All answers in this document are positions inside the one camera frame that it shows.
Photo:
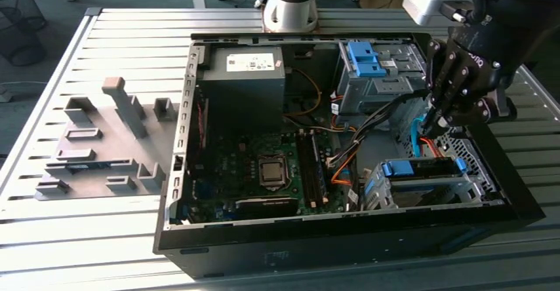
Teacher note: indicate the black CPU socket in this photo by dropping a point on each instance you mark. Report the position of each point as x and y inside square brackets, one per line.
[271, 185]

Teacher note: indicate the silver CPU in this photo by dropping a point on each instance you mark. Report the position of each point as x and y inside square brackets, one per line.
[271, 170]

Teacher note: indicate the black PC case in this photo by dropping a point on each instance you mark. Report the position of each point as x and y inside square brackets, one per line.
[306, 248]

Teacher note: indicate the green motherboard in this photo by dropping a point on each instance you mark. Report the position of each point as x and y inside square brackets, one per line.
[227, 173]

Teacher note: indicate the grey floor power strip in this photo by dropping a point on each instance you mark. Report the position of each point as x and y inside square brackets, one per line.
[4, 95]

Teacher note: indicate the grey power supply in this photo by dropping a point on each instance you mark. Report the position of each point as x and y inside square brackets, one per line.
[251, 63]

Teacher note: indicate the black graphics card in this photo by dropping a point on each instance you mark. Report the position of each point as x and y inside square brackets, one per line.
[266, 205]

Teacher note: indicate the hard disk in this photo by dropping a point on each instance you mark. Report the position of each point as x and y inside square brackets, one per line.
[398, 168]

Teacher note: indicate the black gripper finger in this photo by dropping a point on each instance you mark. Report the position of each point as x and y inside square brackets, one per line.
[477, 112]
[450, 74]

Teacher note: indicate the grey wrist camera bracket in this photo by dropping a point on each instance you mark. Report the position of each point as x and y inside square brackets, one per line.
[506, 105]

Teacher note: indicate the blue plastic drive latch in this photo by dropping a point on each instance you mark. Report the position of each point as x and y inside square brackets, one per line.
[365, 61]

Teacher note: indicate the silver optical drive cage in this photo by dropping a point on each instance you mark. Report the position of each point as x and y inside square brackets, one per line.
[385, 88]

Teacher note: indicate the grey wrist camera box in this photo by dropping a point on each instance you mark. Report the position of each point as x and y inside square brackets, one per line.
[427, 2]

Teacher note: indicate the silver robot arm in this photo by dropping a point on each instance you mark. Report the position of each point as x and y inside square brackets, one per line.
[288, 12]

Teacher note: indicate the dark blue RAM stick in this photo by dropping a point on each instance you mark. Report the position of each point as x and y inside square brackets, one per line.
[84, 166]

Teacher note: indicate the silver disk bay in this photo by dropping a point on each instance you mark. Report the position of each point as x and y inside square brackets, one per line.
[430, 181]

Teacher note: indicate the grey parts rack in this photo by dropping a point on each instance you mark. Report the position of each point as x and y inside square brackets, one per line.
[109, 160]

